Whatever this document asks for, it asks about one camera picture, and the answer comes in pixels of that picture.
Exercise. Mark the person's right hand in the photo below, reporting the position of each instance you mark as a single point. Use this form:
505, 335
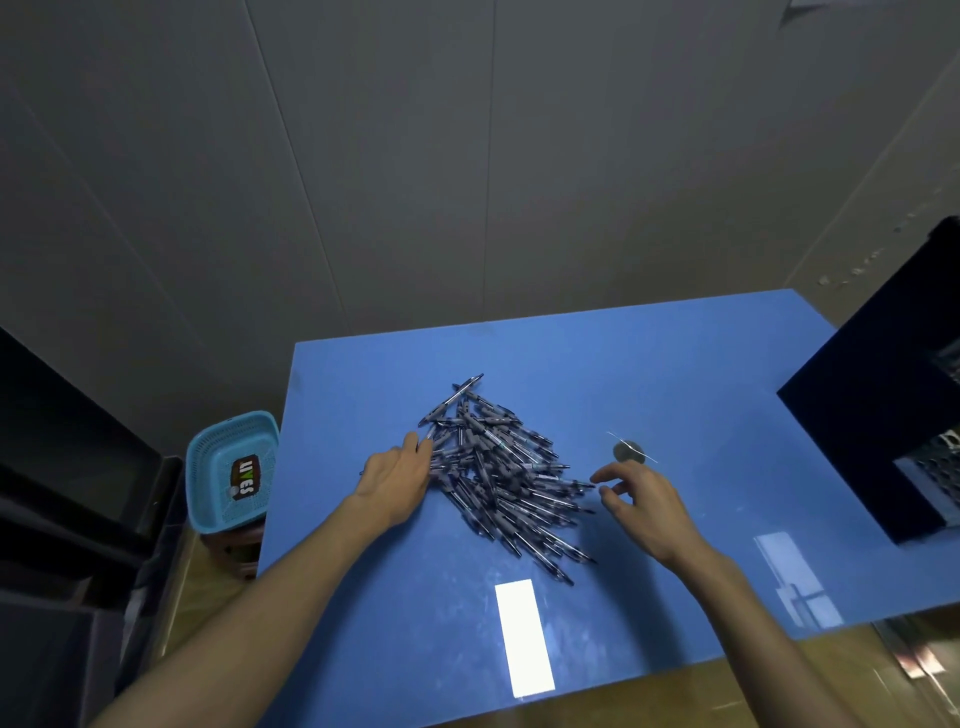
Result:
660, 517

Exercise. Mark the person's left hand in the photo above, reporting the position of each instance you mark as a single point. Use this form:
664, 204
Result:
394, 480

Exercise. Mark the pile of grey pens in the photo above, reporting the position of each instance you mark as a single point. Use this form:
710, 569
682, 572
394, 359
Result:
495, 465

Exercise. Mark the black tiered pen display stand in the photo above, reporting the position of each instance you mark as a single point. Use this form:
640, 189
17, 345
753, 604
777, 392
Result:
862, 405

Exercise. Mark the person's left forearm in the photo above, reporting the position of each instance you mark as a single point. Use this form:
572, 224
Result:
262, 607

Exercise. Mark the person's right forearm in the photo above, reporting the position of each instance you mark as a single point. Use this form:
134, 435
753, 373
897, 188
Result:
757, 652

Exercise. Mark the small round metal disc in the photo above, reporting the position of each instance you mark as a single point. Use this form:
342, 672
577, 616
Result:
628, 451

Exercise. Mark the blue table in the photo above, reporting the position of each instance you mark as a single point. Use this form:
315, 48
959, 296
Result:
712, 360

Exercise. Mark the brown plastic stool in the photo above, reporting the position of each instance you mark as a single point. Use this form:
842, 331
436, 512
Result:
236, 551

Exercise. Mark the blue plastic basket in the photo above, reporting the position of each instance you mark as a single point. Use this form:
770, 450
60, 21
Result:
214, 472

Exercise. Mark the black shelf unit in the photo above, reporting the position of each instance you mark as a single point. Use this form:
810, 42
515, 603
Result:
67, 562

